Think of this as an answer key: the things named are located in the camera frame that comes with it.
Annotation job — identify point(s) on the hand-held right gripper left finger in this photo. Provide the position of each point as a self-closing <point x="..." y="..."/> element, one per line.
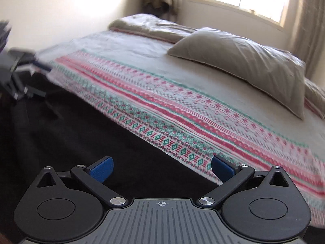
<point x="101" y="169"/>

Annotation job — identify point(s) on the patterned bed blanket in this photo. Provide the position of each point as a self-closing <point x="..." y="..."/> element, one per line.
<point x="203" y="106"/>

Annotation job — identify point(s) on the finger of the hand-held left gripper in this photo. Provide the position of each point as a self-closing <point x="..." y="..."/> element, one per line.
<point x="34" y="92"/>
<point x="42" y="65"/>

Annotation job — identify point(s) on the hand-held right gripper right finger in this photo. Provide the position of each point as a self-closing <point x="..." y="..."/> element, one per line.
<point x="223" y="168"/>

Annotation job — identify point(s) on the black pants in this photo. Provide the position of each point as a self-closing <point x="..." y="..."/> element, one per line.
<point x="76" y="132"/>

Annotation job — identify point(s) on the crumpled grey duvet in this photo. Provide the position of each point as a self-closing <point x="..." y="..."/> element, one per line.
<point x="152" y="26"/>

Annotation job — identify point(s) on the grey pillow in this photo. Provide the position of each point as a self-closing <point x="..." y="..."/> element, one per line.
<point x="243" y="63"/>

